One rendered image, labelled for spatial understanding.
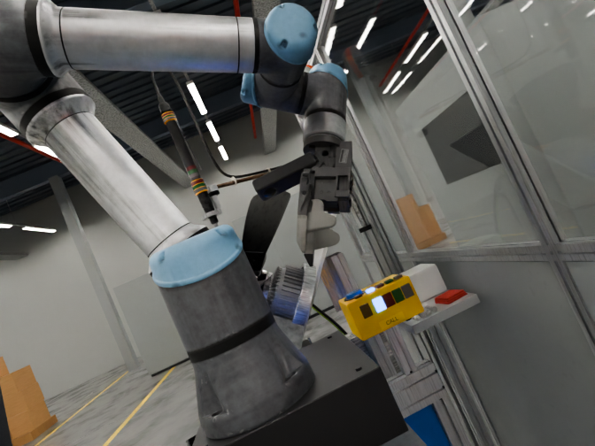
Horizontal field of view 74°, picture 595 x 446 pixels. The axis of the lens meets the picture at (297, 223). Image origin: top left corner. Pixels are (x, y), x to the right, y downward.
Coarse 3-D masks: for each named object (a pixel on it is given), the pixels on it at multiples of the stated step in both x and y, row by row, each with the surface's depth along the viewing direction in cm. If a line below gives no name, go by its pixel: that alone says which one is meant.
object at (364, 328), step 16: (384, 288) 90; (400, 288) 90; (352, 304) 89; (400, 304) 90; (416, 304) 90; (352, 320) 89; (368, 320) 89; (384, 320) 89; (400, 320) 89; (368, 336) 88
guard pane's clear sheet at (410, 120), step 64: (384, 0) 116; (448, 0) 92; (512, 0) 76; (576, 0) 65; (384, 64) 132; (448, 64) 101; (512, 64) 82; (576, 64) 69; (384, 128) 152; (448, 128) 113; (512, 128) 90; (576, 128) 75; (448, 192) 127; (512, 192) 99; (576, 192) 81
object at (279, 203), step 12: (288, 192) 135; (252, 204) 121; (264, 204) 126; (276, 204) 132; (252, 216) 125; (264, 216) 130; (276, 216) 134; (252, 228) 128; (264, 228) 132; (276, 228) 137; (252, 240) 131; (264, 240) 135; (264, 252) 137
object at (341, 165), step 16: (304, 144) 69; (320, 144) 68; (336, 144) 67; (320, 160) 68; (336, 160) 67; (304, 176) 65; (320, 176) 65; (336, 176) 64; (352, 176) 68; (320, 192) 65; (336, 192) 63; (336, 208) 69
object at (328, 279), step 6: (324, 264) 148; (324, 270) 148; (330, 270) 148; (324, 276) 148; (330, 276) 148; (324, 282) 148; (330, 282) 148; (336, 282) 148; (330, 288) 148; (336, 288) 148; (330, 294) 147; (336, 294) 148; (342, 294) 148; (336, 300) 147; (336, 306) 147
